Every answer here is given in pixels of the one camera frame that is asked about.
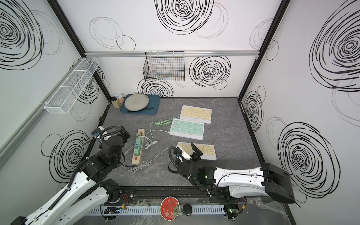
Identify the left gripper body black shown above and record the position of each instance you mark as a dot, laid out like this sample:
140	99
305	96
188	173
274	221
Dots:
125	135

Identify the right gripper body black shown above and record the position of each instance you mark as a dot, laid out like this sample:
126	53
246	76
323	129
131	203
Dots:
193	162

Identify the yellow wireless keyboard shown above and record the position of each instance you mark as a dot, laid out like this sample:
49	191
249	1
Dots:
207	150
196	114

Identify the green wireless keyboard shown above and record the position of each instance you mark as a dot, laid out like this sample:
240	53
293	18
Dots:
187	129

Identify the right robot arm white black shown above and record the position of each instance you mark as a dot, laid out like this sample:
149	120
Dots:
265	181

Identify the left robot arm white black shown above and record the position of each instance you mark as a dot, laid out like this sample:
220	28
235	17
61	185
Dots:
88	187

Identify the teal usb charger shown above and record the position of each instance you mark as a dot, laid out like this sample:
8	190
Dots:
138	144

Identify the beige power strip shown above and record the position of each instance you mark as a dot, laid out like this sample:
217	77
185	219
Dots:
136	160

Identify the black round knob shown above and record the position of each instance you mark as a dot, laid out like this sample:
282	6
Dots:
187	210

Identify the red round emergency button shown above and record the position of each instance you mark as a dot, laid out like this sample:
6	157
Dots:
170	208

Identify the grey round plate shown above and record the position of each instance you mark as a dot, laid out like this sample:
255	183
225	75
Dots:
136	102

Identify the teal tray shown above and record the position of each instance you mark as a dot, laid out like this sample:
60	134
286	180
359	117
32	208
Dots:
151	109

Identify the white slotted cable duct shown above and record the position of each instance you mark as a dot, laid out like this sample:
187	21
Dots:
155	210

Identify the white wire wall shelf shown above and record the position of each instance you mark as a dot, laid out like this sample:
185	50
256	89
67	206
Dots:
79	85

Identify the black wire wall basket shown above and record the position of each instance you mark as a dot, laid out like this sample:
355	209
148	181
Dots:
164	65

